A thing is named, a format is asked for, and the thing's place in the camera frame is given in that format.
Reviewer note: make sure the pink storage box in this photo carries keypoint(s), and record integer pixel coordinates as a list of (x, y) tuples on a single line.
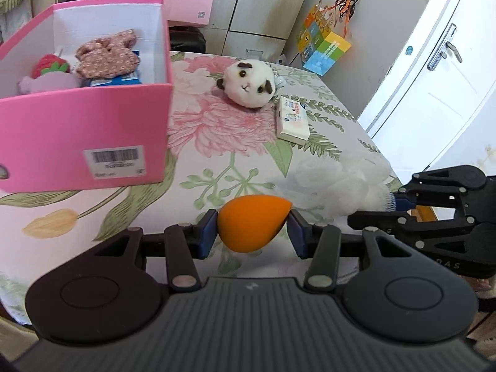
[(89, 137)]

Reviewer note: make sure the floral fabric scrunchie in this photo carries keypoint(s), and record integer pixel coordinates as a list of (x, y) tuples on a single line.
[(108, 57)]

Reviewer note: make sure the white wardrobe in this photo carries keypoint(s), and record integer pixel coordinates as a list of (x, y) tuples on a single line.
[(256, 29)]

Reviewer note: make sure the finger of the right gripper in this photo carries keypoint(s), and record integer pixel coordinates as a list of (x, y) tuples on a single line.
[(434, 238), (451, 187)]

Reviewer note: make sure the red strawberry plush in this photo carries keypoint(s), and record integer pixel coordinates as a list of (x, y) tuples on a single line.
[(50, 63)]

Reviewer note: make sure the orange sponge egg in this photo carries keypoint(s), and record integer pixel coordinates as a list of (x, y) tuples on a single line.
[(249, 223)]

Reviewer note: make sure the white tissue pack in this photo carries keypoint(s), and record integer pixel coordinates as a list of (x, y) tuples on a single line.
[(292, 123)]

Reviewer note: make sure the floral bed sheet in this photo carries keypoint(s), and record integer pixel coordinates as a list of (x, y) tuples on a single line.
[(217, 153)]

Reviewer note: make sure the blue tissue packet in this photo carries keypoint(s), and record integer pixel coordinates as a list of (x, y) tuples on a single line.
[(128, 77)]

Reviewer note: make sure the white fluffy puff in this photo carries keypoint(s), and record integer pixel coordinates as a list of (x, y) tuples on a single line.
[(341, 187)]

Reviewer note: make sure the person's right hand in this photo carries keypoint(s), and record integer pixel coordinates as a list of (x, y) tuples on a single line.
[(481, 285)]

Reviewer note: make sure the white door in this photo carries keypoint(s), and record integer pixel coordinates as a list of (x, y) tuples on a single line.
[(417, 114)]

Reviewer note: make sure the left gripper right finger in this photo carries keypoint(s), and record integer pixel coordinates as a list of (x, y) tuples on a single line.
[(320, 244)]

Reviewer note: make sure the black suitcase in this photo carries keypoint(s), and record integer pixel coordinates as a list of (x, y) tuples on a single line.
[(187, 39)]

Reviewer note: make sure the white panda plush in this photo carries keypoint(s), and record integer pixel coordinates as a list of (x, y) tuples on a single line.
[(250, 84)]

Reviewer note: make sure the colourful gift bag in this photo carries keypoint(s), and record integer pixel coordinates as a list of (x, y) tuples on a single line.
[(323, 37)]

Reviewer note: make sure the purple plush toy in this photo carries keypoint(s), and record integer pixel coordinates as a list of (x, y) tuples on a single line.
[(50, 81)]

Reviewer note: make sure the silver door handle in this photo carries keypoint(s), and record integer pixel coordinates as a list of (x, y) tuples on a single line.
[(444, 45)]

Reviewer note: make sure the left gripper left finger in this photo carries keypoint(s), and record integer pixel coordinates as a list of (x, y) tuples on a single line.
[(183, 244)]

